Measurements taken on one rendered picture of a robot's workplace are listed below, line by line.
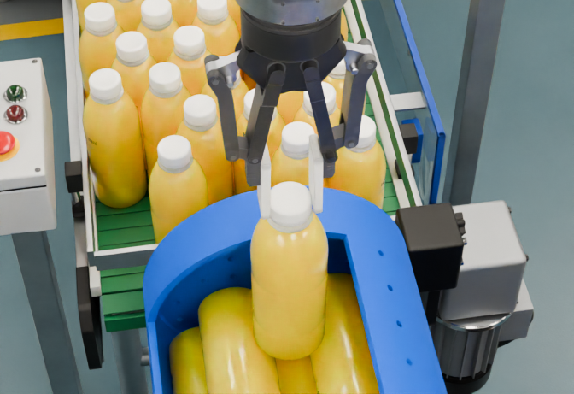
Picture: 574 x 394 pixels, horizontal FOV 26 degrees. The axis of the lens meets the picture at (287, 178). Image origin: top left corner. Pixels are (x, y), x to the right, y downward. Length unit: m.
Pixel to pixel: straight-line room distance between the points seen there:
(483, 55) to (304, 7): 0.93
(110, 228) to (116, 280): 0.09
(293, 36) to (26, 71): 0.72
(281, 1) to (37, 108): 0.70
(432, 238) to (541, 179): 1.46
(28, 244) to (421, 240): 0.52
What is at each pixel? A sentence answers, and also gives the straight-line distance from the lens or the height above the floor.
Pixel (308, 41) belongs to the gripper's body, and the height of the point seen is 1.55.
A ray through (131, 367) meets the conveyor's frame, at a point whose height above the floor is 0.31.
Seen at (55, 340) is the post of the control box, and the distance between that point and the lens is 1.84.
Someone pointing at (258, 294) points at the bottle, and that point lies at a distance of 1.15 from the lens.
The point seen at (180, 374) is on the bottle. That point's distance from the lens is 1.29.
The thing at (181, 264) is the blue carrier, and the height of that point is 1.19.
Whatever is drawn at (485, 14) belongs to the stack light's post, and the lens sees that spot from 1.73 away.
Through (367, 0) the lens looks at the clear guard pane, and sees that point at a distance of 2.11.
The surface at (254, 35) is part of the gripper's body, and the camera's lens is 0.91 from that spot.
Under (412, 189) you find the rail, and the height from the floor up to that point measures 0.98.
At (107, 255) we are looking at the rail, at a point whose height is 0.98.
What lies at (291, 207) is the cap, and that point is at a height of 1.34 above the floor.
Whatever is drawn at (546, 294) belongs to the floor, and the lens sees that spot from 2.73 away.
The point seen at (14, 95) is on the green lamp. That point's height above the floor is 1.11.
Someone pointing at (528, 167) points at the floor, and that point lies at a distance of 2.96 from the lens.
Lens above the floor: 2.16
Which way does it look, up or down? 48 degrees down
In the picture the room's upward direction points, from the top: straight up
